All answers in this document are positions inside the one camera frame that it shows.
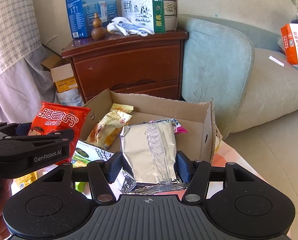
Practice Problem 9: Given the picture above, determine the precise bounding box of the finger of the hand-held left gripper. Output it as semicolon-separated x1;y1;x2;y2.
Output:
0;121;33;142
6;129;75;148

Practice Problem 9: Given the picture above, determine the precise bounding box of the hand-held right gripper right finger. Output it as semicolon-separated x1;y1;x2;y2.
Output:
176;151;256;205

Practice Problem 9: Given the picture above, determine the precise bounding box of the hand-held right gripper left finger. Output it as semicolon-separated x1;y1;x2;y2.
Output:
35;152;122;204

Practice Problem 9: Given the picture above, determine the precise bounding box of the red noodle snack packet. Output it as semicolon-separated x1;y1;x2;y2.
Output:
30;101;91;166

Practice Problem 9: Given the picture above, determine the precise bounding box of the silver foil snack packet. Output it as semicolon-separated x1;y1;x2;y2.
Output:
120;121;190;195

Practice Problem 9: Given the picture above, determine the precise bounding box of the brown cardboard box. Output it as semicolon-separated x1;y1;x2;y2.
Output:
78;88;224;165

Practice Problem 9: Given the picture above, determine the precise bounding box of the plain yellow snack packet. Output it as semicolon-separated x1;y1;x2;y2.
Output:
12;171;38;190

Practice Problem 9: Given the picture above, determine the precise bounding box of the white green snack packet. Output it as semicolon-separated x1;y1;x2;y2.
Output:
71;140;115;168

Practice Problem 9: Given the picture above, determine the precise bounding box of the white pink snack packet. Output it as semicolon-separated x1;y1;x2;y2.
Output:
149;119;189;134

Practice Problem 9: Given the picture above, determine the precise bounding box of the yellow bread snack packet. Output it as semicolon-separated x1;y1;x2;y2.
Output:
86;110;133;150

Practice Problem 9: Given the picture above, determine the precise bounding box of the lavender checked cloth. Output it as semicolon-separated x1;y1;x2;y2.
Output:
0;39;62;127

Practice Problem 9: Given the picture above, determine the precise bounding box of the white printed sack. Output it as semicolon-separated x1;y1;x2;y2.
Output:
55;87;85;107

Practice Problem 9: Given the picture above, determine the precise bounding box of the yellow orange snack packet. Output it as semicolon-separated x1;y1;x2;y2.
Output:
110;103;134;115

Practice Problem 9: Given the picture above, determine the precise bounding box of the small yellow-labelled cardboard box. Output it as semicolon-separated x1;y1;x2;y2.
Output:
40;55;79;93

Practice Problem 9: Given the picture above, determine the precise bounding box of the beige plaid cloth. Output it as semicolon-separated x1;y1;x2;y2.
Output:
0;0;43;83

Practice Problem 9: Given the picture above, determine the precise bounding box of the brown wooden nightstand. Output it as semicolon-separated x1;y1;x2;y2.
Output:
61;28;190;103

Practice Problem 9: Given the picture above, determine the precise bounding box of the pale blue beige sofa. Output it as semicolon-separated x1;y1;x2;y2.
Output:
180;14;298;133

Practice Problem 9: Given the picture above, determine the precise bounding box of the wooden gourd ornament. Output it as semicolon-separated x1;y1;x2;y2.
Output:
91;12;107;40

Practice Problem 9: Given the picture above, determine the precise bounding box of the blue gift carton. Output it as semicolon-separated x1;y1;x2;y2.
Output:
65;0;119;39

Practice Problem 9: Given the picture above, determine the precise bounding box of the white blue-dotted work glove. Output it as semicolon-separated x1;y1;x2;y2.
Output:
118;21;155;36

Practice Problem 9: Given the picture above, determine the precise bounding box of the white paper slip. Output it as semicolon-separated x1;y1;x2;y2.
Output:
269;55;285;67

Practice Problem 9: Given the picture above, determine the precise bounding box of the white green milk carton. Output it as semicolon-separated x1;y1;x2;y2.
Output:
120;0;166;34

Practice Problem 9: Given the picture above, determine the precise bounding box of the orange white shopping bag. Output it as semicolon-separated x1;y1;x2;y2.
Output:
280;23;298;72

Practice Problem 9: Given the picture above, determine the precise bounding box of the thin white wire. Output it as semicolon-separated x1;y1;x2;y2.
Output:
42;36;58;47

